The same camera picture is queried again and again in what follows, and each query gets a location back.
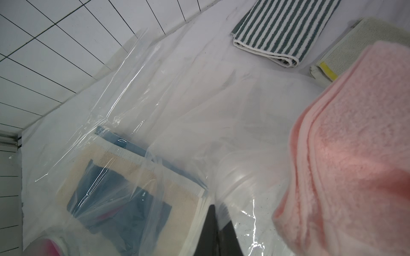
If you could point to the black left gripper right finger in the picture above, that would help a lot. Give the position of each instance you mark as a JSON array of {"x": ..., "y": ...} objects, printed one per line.
[{"x": 228, "y": 242}]

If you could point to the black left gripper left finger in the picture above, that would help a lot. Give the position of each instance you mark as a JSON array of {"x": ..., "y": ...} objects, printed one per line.
[{"x": 208, "y": 241}]

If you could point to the blue and beige towel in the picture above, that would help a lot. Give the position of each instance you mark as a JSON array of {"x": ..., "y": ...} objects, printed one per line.
[{"x": 133, "y": 206}]

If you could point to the clear plastic vacuum bag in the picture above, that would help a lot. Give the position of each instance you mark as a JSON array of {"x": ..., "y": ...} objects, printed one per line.
[{"x": 224, "y": 123}]

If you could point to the pink towel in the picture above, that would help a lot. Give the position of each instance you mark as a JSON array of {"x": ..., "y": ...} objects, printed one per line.
[{"x": 349, "y": 189}]

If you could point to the green white striped towel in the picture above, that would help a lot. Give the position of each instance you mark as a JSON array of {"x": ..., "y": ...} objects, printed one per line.
[{"x": 283, "y": 31}]

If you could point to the pale yellow folded towel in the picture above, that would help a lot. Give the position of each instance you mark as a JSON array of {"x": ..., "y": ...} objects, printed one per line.
[{"x": 347, "y": 50}]

